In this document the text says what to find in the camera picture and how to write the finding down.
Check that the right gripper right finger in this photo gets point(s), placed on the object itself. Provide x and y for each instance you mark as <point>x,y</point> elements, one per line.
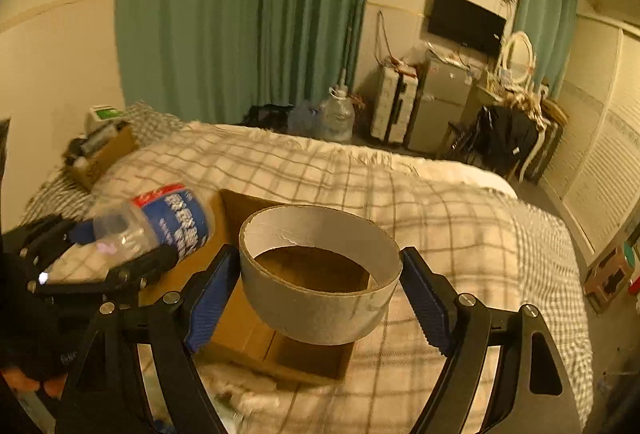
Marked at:
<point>531,392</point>

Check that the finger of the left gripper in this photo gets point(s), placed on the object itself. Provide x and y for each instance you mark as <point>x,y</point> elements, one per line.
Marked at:
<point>33,247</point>
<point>132,276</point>

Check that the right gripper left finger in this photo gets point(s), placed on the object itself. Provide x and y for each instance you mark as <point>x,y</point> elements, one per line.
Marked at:
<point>104,392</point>

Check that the clear plastic water bottle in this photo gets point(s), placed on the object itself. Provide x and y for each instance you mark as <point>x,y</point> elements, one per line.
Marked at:
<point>174,215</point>

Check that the grey tape roll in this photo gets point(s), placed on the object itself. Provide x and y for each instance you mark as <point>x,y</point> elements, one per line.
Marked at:
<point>317,275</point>

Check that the person hand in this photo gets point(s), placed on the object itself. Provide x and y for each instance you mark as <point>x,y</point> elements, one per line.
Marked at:
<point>19,382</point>

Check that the open cardboard box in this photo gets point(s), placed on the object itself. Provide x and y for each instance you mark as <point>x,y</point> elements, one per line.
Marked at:
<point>241,336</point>

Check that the small colourful stool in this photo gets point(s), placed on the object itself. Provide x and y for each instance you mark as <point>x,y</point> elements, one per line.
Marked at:
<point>607,278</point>

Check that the small cardboard box with items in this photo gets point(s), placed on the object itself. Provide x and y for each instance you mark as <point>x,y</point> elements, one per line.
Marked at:
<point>108,137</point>

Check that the white louvered wardrobe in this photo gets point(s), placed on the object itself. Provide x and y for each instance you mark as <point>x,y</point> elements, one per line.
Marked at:
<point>593,176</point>

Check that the black jacket on chair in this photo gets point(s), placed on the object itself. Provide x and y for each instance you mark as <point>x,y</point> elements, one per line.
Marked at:
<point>499,140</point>

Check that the large water jug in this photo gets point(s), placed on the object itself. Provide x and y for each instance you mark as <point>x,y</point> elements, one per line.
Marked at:
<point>336,116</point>

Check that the large green curtain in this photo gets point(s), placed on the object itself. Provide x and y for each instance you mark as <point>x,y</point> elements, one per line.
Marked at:
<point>212,60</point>

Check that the silver mini fridge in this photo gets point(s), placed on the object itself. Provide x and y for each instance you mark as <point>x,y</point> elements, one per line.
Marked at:
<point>443,90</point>

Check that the white suitcase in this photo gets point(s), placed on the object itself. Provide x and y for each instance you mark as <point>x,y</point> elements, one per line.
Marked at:
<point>394,103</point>

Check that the white oval mirror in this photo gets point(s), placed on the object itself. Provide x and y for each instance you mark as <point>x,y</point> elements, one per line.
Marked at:
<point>517,62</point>

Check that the green curtain by wardrobe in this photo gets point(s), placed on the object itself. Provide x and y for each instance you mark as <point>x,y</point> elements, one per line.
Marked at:
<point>550,27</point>

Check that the black wall television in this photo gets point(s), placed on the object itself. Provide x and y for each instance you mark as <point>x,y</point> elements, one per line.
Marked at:
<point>467,24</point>

